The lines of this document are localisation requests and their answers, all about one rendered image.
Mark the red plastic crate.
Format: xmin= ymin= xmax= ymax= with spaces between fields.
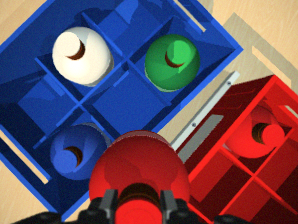
xmin=176 ymin=74 xmax=298 ymax=224

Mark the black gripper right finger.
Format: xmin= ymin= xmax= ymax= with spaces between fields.
xmin=160 ymin=190 xmax=253 ymax=224

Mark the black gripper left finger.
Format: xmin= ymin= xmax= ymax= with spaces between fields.
xmin=11 ymin=189 xmax=118 ymax=224

